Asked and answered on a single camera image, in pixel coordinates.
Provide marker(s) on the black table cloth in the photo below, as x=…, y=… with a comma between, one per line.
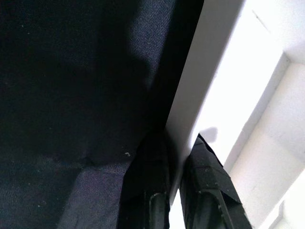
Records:
x=71, y=95

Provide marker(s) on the white plastic children table top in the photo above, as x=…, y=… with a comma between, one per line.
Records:
x=250, y=95

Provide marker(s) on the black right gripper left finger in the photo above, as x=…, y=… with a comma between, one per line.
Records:
x=147, y=186

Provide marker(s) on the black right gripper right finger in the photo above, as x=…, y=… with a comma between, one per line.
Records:
x=207, y=190

